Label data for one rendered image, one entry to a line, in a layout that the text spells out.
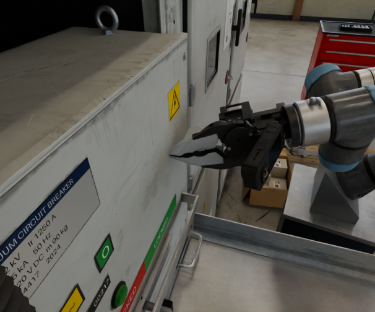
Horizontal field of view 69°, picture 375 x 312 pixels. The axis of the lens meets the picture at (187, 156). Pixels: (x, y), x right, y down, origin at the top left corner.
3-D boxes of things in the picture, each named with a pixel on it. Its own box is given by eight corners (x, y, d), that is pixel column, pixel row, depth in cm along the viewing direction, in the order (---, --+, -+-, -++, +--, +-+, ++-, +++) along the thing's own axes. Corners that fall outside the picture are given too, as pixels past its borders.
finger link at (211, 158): (176, 151, 53) (223, 143, 51) (174, 172, 48) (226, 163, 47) (172, 138, 51) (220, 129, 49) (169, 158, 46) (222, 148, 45)
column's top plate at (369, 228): (293, 166, 121) (294, 162, 120) (375, 187, 111) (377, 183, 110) (281, 217, 98) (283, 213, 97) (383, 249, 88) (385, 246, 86)
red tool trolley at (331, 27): (296, 125, 288) (326, 19, 225) (296, 106, 324) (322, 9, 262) (369, 137, 270) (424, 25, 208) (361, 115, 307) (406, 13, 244)
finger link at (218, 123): (197, 148, 47) (247, 138, 45) (197, 154, 46) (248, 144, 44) (190, 125, 44) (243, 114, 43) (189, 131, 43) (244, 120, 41)
